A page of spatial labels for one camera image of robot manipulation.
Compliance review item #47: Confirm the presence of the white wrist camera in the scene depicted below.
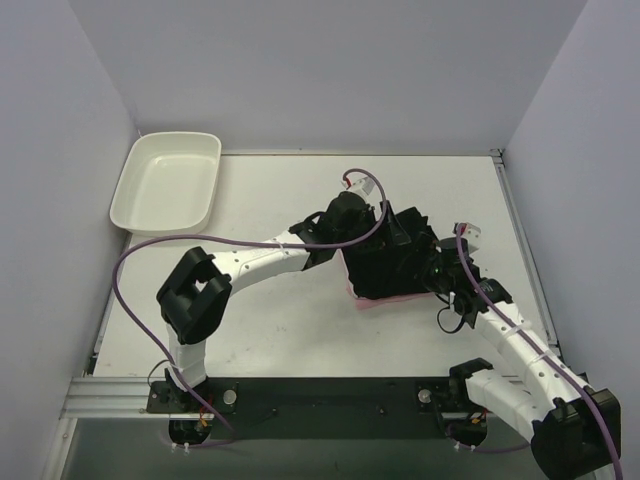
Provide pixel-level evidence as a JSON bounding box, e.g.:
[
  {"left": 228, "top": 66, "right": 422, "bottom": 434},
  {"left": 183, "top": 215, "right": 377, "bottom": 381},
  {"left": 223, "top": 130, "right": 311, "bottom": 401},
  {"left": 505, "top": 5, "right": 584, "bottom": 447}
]
[
  {"left": 453, "top": 222, "right": 482, "bottom": 254},
  {"left": 342, "top": 176, "right": 376, "bottom": 200}
]

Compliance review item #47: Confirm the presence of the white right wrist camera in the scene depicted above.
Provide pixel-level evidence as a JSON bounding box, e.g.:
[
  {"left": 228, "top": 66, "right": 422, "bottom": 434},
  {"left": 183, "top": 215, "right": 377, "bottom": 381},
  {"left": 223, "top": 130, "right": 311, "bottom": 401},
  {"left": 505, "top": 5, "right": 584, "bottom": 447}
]
[{"left": 453, "top": 222, "right": 482, "bottom": 254}]

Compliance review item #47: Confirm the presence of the white plastic bin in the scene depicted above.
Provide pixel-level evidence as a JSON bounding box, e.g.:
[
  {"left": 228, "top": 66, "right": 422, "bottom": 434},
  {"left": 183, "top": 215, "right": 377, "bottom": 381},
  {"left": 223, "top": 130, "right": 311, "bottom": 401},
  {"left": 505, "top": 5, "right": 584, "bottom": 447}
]
[{"left": 109, "top": 132, "right": 222, "bottom": 237}]

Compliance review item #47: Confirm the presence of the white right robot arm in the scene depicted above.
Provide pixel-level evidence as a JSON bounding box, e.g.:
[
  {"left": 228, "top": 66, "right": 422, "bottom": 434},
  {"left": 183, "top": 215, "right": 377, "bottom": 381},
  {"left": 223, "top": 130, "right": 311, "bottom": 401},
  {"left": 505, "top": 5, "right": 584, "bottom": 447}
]
[{"left": 419, "top": 235, "right": 623, "bottom": 479}]

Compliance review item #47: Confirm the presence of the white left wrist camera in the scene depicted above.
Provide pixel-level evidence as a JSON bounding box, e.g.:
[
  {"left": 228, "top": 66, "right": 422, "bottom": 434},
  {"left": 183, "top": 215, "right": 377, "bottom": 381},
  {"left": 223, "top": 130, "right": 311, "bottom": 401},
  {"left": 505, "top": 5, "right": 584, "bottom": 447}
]
[{"left": 342, "top": 176, "right": 376, "bottom": 200}]

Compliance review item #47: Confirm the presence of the aluminium front rail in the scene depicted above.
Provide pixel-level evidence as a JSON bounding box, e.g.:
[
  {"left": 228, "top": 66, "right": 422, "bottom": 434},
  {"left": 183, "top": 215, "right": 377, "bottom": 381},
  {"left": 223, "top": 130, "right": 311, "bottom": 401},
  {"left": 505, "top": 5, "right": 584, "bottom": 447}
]
[{"left": 60, "top": 376, "right": 170, "bottom": 419}]

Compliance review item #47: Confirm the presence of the black t shirt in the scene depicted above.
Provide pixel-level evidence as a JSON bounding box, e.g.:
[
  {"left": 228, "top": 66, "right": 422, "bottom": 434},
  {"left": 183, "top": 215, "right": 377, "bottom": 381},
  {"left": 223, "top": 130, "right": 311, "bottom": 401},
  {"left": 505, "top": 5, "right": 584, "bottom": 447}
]
[{"left": 342, "top": 207, "right": 437, "bottom": 300}]

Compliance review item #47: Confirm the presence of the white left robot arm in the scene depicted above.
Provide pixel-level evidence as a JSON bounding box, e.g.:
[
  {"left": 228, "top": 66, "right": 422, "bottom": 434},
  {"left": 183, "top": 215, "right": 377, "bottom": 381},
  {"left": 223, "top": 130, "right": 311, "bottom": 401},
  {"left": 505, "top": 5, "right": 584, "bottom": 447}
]
[{"left": 156, "top": 191, "right": 408, "bottom": 412}]

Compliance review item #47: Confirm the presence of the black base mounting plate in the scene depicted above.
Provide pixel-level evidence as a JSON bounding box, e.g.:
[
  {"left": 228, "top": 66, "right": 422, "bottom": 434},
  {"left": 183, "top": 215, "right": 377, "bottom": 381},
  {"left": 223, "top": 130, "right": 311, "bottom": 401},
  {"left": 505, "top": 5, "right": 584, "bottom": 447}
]
[{"left": 146, "top": 377, "right": 488, "bottom": 445}]

